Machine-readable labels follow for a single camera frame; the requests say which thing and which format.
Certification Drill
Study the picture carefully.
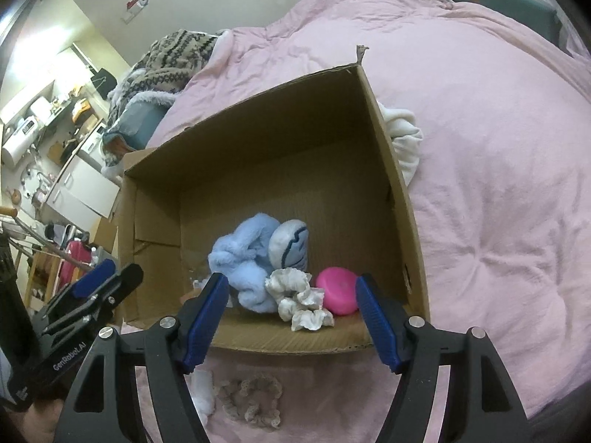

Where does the white knotted sock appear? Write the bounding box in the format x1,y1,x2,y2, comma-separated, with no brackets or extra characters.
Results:
189,369,216,419

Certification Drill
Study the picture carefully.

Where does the white cabinet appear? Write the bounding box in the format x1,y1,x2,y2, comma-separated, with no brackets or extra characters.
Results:
43,154,122,232

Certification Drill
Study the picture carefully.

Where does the white wall fixture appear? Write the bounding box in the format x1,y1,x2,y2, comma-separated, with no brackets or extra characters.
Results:
121,0,151,25

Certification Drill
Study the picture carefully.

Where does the beige lace scrunchie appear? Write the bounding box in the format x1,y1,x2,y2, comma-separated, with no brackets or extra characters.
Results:
217,373,283,428

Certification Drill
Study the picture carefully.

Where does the white blue-striped sock ball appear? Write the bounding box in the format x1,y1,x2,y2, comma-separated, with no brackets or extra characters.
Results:
269,219,309,272

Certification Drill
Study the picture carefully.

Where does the brown cardboard box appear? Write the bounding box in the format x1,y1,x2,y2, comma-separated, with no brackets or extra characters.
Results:
111,45,431,356

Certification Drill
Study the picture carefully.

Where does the wooden stool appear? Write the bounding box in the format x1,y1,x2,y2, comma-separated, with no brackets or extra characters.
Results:
27,244,64,306

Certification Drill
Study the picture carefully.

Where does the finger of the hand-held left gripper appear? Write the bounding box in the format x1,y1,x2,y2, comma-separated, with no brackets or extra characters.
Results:
44,258,117,317
41,263,145,337

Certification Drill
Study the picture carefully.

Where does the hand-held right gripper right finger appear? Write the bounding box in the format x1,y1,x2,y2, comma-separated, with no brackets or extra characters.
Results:
355,273,529,443

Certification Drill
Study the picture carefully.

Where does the white cloth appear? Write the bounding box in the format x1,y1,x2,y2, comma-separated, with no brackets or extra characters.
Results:
376,99,424,186

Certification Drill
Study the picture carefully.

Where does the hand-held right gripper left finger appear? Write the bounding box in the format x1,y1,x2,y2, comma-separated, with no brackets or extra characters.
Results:
53,273,230,443

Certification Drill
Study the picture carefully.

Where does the white lace scrunchie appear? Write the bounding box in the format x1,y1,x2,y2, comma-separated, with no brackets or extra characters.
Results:
264,268,336,333

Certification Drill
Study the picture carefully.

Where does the white washing machine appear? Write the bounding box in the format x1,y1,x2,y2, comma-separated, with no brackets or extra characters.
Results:
75,122,110,168

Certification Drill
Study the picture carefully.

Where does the pink duvet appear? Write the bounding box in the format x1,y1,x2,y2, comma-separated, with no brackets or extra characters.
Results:
139,0,591,443

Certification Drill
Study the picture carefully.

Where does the white plastic wrap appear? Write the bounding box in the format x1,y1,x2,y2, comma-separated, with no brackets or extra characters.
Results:
556,8,588,57

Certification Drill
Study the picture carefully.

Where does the light blue plush cloth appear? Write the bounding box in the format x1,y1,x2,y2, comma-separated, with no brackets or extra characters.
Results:
208,212,283,315

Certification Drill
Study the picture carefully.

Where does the person's left hand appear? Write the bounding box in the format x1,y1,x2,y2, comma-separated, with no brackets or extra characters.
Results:
22,397,70,443

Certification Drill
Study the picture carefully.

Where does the black hanging bag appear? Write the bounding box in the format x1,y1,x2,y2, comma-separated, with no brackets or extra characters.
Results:
90,67,117,101

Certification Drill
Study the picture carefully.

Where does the metal pole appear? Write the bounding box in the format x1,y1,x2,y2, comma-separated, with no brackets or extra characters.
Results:
0,213,94,274

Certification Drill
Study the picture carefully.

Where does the pink suitcase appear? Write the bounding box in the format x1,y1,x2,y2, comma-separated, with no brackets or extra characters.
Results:
60,239,94,283

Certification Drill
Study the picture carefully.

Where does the teal cushion orange stripe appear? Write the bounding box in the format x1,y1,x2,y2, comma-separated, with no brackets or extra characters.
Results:
421,0,560,48

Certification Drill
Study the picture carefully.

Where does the patterned knit blanket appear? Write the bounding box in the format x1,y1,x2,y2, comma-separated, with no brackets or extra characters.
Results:
108,30,221,117

